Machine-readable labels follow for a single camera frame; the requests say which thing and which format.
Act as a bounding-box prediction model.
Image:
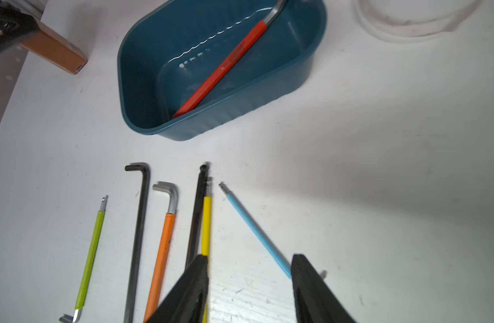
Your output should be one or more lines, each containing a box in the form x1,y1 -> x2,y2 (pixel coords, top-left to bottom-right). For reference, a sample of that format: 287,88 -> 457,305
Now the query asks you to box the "teal plastic storage box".
117,1 -> 327,141

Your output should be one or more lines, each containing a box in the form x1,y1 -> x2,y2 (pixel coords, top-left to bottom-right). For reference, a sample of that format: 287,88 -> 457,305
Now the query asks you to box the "white utensil holder cup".
352,0 -> 483,44

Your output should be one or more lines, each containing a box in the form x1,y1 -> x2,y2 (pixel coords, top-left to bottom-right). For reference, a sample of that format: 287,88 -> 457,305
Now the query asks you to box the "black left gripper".
0,3 -> 40,54

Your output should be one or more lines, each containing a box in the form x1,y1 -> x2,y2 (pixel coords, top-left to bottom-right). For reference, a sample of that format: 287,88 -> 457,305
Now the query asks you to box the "orange spice jar black lid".
20,17 -> 88,75

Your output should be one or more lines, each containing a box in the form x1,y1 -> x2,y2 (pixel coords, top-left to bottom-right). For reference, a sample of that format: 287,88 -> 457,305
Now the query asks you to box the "blue hex key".
218,182 -> 292,279

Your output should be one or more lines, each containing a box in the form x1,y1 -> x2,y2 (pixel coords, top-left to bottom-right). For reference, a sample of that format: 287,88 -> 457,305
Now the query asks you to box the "long black hex key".
185,162 -> 209,269

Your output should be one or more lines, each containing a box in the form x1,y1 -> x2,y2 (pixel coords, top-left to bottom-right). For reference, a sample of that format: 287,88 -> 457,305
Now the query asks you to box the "yellow hex key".
200,176 -> 213,323

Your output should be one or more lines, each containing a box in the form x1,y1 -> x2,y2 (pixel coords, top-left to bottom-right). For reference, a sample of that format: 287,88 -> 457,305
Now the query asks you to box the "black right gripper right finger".
291,254 -> 355,323

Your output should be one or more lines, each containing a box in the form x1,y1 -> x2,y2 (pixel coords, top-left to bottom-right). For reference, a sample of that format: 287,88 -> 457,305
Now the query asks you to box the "green hex key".
58,195 -> 108,322

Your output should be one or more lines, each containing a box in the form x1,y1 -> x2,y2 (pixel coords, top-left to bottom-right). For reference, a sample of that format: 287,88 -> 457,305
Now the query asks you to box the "orange hex key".
143,181 -> 178,322

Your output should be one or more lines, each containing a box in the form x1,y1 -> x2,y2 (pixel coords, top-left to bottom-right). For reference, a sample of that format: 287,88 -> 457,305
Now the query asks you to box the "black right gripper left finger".
147,254 -> 209,323

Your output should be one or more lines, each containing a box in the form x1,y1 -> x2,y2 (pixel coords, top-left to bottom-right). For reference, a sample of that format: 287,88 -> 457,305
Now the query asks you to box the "black short-bend hex key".
123,162 -> 151,323

